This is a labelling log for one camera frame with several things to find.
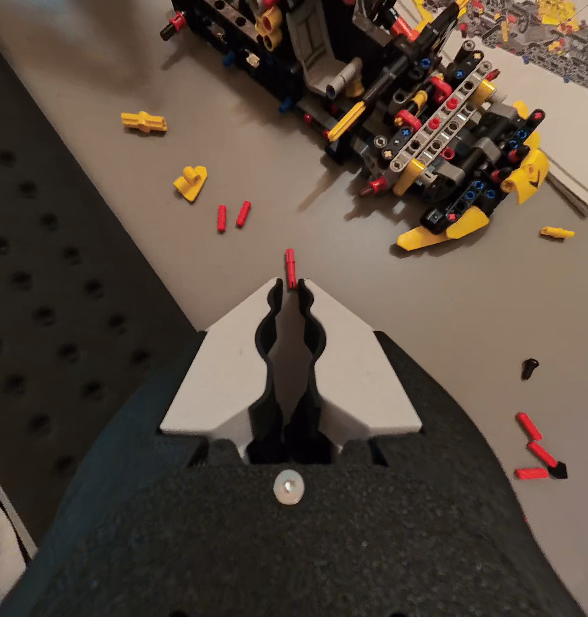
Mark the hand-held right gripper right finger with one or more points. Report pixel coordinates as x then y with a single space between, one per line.
366 381

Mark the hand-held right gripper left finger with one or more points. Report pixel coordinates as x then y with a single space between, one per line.
212 381

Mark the yellow black lego car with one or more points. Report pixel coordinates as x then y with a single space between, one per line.
419 135

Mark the scattered small lego pins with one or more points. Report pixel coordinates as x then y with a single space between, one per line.
529 426

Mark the bent red lego piece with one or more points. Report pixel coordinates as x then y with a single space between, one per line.
243 213

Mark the yellow wedge lego connector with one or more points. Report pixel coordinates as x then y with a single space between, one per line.
190 183

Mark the small yellow lego pin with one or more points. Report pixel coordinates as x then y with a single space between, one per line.
557 232

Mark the yellow lego axle connector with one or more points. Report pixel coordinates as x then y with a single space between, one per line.
143 121

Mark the lego instruction booklet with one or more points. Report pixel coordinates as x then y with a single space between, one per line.
563 120

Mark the black perforated mat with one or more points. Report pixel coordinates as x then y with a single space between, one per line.
58 289

